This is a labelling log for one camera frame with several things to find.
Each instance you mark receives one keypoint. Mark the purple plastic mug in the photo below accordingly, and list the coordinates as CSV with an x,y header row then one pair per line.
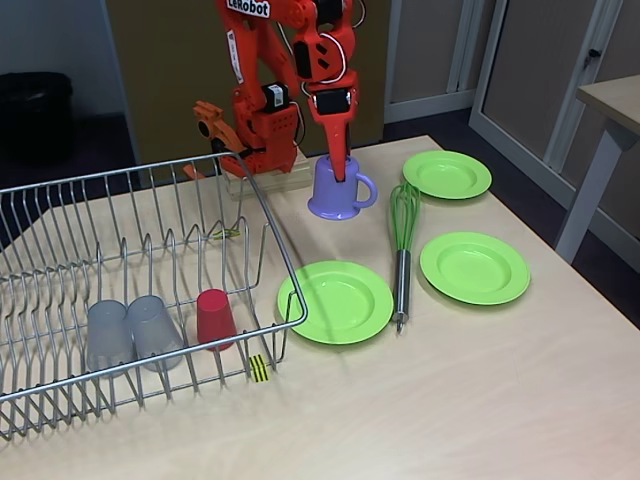
x,y
325,195

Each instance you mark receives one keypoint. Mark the translucent grey plastic cup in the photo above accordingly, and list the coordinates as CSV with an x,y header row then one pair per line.
x,y
155,330
107,330

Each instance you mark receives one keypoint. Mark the brown cork board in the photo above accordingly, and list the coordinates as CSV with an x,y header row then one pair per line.
x,y
175,75

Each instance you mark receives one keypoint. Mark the grey shutter-door cabinet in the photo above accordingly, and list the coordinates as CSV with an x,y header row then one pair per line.
x,y
425,50

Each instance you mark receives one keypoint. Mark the orange table clamp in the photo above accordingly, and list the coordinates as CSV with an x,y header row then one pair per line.
x,y
215,125

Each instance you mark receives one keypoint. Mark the yellow black striped tape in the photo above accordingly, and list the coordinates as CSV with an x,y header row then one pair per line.
x,y
259,370

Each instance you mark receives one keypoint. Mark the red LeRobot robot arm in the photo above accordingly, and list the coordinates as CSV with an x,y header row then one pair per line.
x,y
265,130

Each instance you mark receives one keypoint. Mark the beige side table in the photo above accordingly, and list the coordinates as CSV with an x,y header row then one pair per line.
x,y
615,95

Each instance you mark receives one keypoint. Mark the wooden base block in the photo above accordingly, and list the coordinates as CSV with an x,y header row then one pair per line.
x,y
295,177

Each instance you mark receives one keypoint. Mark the green plastic plate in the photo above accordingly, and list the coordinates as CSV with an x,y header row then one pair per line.
x,y
345,300
475,270
445,172

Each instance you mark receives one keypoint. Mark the black waste bin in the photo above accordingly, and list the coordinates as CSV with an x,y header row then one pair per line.
x,y
35,115

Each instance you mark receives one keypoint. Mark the grey cabinet with key lock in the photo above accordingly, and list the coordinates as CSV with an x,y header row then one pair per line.
x,y
535,75

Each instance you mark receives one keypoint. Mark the red plastic cup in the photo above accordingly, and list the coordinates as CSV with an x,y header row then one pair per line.
x,y
215,320

